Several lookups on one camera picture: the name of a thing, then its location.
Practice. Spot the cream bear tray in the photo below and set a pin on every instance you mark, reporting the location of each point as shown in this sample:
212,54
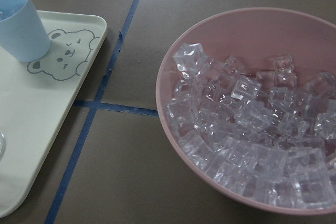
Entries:
36,97

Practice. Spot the clear ice cubes pile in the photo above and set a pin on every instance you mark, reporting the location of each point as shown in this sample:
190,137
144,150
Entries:
261,137

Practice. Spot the clear wine glass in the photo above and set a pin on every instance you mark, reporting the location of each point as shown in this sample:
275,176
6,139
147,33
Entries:
2,144

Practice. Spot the light blue cup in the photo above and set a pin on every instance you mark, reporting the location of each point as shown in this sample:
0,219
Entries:
22,33

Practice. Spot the pink bowl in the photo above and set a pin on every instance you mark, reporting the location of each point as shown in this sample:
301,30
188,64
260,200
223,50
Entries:
255,36

